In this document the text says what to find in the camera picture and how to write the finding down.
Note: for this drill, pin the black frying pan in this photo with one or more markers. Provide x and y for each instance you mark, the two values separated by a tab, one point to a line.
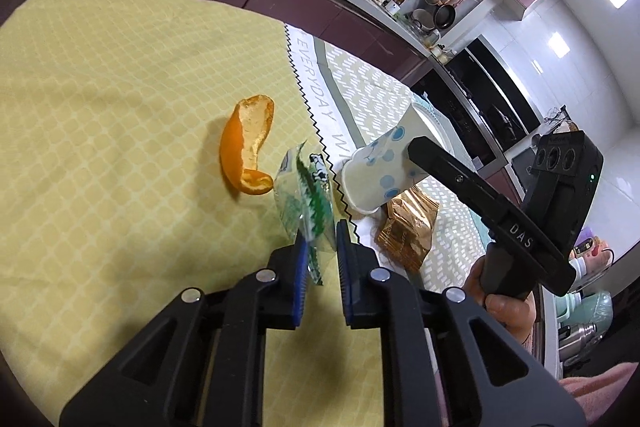
444	16

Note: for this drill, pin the yellow patterned tablecloth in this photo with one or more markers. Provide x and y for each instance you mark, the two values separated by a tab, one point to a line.
125	132

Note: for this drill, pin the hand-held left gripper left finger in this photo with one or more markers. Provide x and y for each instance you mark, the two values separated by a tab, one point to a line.
301	282

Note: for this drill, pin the blue print paper cup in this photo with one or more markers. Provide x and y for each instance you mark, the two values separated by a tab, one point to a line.
380	172

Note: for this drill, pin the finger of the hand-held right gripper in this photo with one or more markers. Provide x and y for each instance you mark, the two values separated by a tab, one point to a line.
450	177

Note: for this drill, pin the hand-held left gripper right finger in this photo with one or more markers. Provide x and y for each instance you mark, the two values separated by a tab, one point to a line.
344	272

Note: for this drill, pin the gold snack wrapper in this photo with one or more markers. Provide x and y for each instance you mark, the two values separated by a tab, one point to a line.
405	229

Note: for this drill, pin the green snack wrapper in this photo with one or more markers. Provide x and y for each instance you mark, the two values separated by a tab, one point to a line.
300	202

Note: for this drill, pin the orange peel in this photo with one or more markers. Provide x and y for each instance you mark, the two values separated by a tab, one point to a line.
232	147

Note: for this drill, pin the person's right hand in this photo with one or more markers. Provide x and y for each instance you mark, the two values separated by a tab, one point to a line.
505	312

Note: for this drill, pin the person's right forearm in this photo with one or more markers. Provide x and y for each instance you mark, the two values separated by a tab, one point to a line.
595	389

